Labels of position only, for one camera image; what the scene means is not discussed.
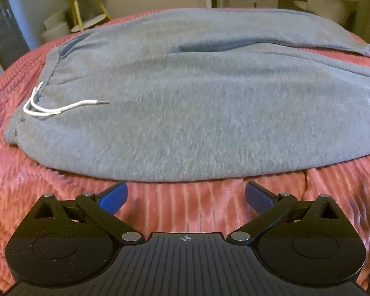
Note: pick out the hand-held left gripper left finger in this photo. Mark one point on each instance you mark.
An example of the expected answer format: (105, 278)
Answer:
(114, 198)

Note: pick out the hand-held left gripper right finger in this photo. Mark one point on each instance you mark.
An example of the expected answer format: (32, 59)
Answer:
(259, 199)

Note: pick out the grey sweat pants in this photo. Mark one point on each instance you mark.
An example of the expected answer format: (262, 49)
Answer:
(188, 98)

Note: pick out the pink ribbed blanket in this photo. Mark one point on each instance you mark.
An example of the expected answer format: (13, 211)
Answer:
(185, 209)

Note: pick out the white shell-back chair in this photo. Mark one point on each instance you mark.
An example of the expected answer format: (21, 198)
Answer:
(330, 3)

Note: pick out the white round storage pouf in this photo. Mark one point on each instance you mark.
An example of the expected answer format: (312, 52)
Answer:
(57, 26)

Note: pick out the dark door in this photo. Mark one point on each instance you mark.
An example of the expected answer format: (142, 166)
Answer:
(4, 21)

